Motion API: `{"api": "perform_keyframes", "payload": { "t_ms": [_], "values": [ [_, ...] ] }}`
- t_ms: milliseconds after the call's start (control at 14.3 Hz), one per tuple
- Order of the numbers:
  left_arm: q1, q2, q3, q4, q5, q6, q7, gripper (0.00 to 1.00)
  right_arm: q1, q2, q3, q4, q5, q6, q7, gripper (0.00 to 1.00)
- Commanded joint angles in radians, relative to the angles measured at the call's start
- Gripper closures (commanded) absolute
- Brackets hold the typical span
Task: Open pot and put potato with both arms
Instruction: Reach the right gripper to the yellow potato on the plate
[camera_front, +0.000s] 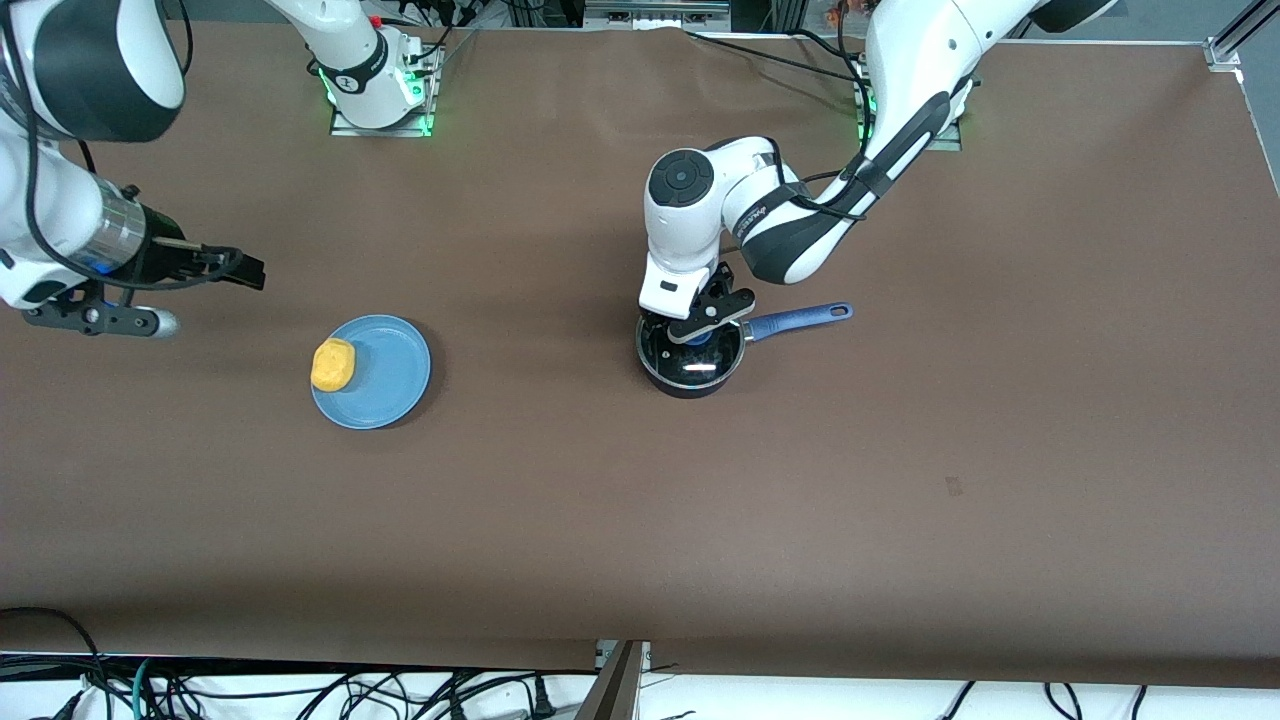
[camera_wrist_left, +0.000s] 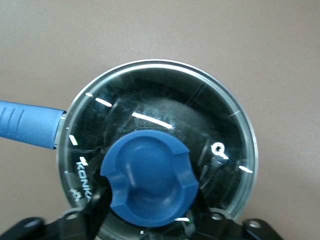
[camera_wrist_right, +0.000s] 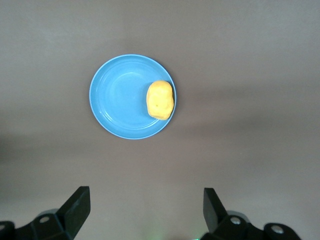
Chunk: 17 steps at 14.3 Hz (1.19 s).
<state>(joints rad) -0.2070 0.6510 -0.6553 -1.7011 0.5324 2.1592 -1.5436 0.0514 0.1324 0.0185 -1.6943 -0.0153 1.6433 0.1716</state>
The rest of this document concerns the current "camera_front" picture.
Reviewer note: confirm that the black power plug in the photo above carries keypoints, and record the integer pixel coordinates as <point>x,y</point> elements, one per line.
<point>543,700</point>

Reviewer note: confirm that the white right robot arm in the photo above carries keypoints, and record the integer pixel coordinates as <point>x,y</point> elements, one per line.
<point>60,60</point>

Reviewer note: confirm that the brown table cover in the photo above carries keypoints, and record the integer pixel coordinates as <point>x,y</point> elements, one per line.
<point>600,500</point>

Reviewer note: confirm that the glass lid with blue knob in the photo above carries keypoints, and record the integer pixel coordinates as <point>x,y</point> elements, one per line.
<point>700,370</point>

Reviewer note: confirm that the silver corner bracket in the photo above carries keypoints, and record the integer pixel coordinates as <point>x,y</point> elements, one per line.
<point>1222,52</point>

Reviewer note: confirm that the blue round plate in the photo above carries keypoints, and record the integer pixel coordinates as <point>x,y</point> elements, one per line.
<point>390,380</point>

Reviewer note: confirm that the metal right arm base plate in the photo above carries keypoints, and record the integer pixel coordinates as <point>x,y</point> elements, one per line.
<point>345,128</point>

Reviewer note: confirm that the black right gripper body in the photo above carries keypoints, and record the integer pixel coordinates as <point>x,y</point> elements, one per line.
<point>163,253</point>

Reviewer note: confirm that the yellow potato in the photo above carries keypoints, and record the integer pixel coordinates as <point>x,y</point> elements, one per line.
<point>333,365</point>

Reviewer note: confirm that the grey aluminium profile bar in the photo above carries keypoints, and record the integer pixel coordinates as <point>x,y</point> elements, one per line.
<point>612,690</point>

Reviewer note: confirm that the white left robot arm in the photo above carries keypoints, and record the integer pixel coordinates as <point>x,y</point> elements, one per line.
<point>900,80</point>

